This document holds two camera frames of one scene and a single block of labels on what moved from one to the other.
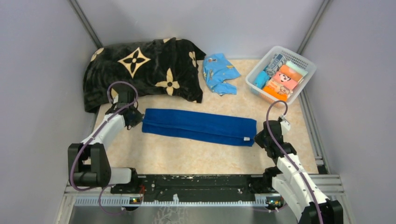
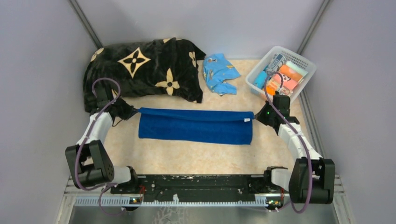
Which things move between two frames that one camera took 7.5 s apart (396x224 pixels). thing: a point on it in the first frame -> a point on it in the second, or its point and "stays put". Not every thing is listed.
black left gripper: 138,118 -> 130,110
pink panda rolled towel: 285,80 stays put
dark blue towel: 199,126 stays put
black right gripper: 258,140 -> 260,117
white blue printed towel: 278,60 stays put
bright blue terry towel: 262,78 stays put
